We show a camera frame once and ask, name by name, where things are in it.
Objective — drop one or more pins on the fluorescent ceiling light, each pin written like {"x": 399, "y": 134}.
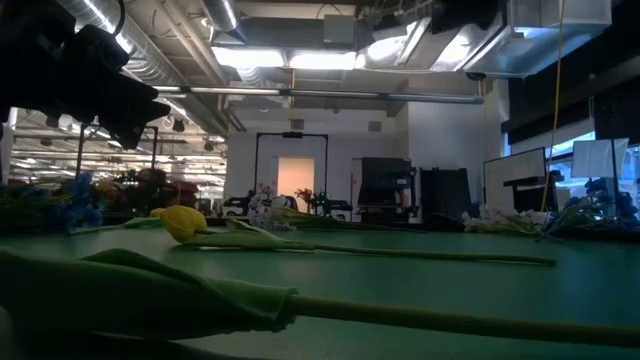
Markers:
{"x": 247, "y": 57}
{"x": 322, "y": 61}

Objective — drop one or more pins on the background robot green lights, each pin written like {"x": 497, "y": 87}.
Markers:
{"x": 330, "y": 204}

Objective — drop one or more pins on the white diffuser panel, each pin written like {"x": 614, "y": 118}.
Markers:
{"x": 597, "y": 157}

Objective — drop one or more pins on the grey ceiling pipe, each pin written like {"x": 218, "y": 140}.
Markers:
{"x": 325, "y": 93}

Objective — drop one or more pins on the tall black frame rig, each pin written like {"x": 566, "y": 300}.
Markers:
{"x": 292, "y": 134}

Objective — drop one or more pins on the green table mat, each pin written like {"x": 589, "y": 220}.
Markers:
{"x": 400, "y": 290}

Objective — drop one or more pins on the yellow tulip green stem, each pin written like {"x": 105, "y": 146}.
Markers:
{"x": 125, "y": 295}
{"x": 145, "y": 221}

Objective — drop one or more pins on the orange lit doorway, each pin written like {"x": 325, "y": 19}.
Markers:
{"x": 296, "y": 180}

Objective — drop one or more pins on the red background object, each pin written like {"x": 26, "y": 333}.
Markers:
{"x": 184, "y": 192}

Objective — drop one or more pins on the black upright panel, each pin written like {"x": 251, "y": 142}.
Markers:
{"x": 445, "y": 192}

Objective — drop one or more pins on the blue artificial flower bunch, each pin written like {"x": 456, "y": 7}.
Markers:
{"x": 622, "y": 207}
{"x": 80, "y": 205}

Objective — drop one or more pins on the yellow flower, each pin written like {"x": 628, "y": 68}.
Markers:
{"x": 182, "y": 222}

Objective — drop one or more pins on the grey ceiling box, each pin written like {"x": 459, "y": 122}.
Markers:
{"x": 339, "y": 29}

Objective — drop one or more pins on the corrugated silver air duct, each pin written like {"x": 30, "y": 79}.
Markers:
{"x": 150, "y": 60}

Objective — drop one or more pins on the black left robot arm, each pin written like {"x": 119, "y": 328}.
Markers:
{"x": 25, "y": 50}

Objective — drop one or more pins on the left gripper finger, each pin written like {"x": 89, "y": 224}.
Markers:
{"x": 137, "y": 91}
{"x": 147, "y": 111}

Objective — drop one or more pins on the white board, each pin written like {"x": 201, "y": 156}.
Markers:
{"x": 512, "y": 175}

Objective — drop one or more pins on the black dome camera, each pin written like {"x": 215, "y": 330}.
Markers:
{"x": 476, "y": 76}

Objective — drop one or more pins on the red flower bunch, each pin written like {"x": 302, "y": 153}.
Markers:
{"x": 305, "y": 194}

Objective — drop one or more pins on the black cabinet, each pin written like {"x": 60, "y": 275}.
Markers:
{"x": 385, "y": 182}

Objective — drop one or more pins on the smooth silver round duct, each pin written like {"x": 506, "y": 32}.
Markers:
{"x": 222, "y": 17}

